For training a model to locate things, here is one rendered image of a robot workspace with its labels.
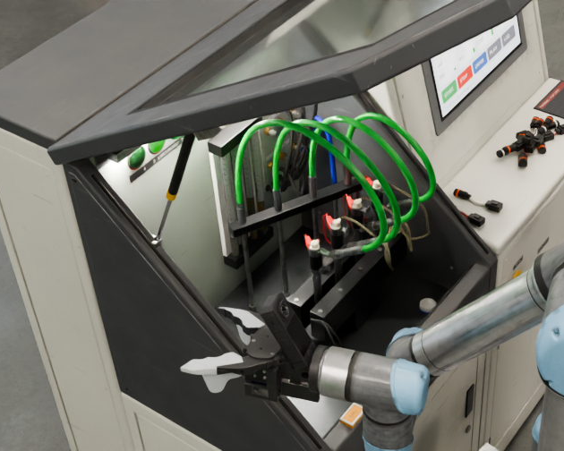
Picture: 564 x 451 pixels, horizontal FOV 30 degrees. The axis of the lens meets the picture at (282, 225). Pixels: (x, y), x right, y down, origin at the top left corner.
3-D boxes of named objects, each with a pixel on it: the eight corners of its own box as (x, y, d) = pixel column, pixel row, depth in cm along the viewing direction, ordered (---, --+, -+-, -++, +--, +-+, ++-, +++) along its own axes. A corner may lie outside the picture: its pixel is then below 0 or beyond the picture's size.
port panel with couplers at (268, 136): (275, 191, 253) (264, 80, 233) (263, 186, 255) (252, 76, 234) (307, 162, 260) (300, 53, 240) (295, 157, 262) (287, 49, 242)
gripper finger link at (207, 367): (187, 404, 157) (247, 391, 160) (183, 374, 154) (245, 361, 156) (183, 391, 160) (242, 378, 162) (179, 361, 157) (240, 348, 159)
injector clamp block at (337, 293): (326, 364, 240) (323, 317, 230) (290, 346, 244) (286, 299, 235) (406, 276, 259) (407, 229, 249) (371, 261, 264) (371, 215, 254)
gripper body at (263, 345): (240, 395, 161) (316, 412, 158) (237, 352, 157) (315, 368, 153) (257, 363, 167) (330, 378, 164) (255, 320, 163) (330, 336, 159)
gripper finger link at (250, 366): (219, 381, 155) (277, 369, 157) (218, 373, 154) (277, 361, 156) (211, 361, 159) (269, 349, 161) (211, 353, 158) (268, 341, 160)
